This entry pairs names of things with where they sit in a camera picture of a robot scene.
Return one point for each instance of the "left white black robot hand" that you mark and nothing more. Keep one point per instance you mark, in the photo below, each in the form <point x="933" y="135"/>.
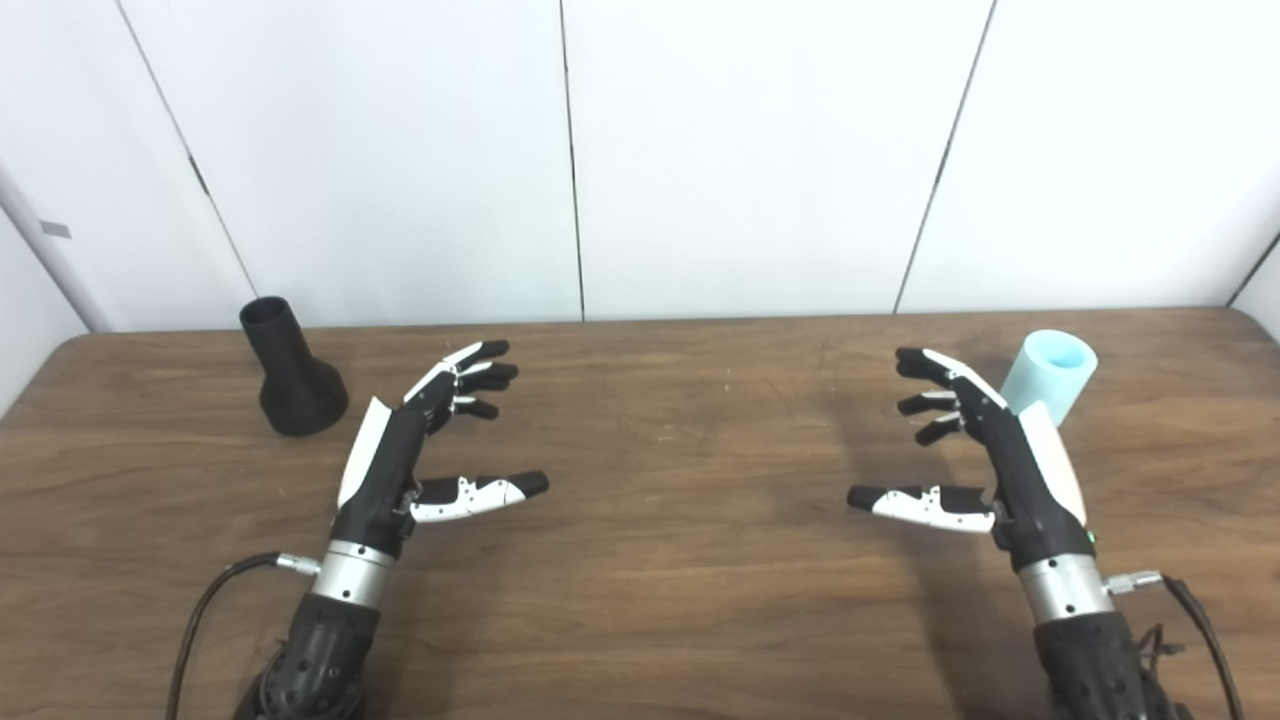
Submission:
<point x="385" y="470"/>

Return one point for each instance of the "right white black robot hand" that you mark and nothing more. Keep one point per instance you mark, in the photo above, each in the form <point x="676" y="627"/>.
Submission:
<point x="1030" y="490"/>

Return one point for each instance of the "black funnel-shaped nozzle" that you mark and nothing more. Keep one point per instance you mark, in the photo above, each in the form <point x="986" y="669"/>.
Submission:
<point x="300" y="395"/>

